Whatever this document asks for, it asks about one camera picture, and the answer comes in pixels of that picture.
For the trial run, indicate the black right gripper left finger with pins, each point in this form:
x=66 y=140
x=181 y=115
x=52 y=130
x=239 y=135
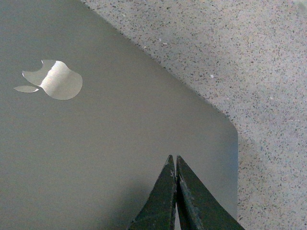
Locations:
x=159 y=211

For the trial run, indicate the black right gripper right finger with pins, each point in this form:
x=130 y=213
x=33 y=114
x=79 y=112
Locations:
x=197 y=207

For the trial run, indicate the grey laptop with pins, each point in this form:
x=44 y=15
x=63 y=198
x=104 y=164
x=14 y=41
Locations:
x=87 y=121

